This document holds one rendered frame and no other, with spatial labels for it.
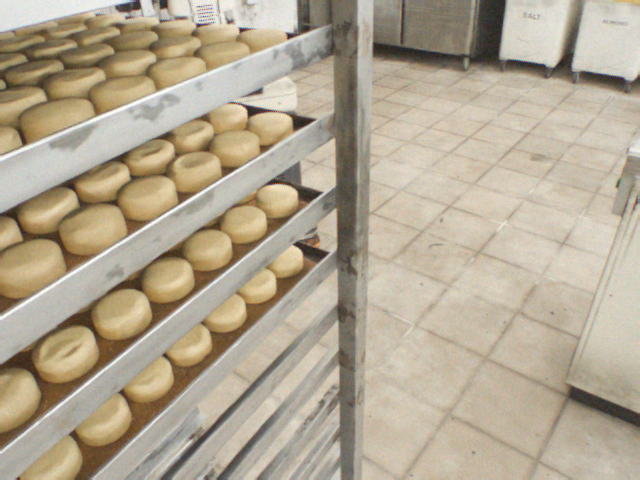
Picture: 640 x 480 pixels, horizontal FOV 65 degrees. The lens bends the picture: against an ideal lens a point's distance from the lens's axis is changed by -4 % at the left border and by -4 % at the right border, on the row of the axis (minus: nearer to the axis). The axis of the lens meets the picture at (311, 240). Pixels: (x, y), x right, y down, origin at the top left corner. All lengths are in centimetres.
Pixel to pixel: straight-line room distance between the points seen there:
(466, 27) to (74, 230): 469
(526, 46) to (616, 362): 370
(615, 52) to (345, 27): 445
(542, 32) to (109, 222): 477
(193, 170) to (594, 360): 153
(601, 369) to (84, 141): 168
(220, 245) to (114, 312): 12
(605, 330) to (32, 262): 157
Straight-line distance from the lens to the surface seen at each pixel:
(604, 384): 188
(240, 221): 56
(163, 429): 52
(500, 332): 215
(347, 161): 58
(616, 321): 171
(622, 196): 156
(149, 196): 45
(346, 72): 55
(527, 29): 507
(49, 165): 34
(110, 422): 52
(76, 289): 38
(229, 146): 52
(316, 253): 69
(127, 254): 40
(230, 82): 43
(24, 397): 44
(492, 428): 184
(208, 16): 234
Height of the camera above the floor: 145
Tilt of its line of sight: 34 degrees down
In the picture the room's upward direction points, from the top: 3 degrees counter-clockwise
